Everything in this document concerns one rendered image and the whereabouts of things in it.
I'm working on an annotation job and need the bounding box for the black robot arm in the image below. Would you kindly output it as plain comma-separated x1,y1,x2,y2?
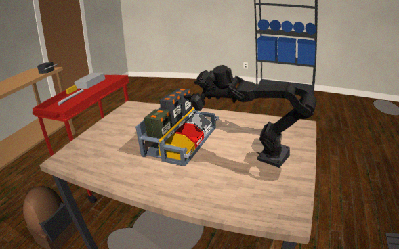
197,65,316,158

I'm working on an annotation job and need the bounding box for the yellow bin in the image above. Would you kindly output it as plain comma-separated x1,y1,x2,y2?
165,133,195,160

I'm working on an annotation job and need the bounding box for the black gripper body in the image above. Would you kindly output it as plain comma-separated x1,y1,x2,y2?
191,70,220,111

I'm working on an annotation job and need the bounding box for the red open bin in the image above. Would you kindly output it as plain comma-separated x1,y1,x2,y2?
174,123,204,149

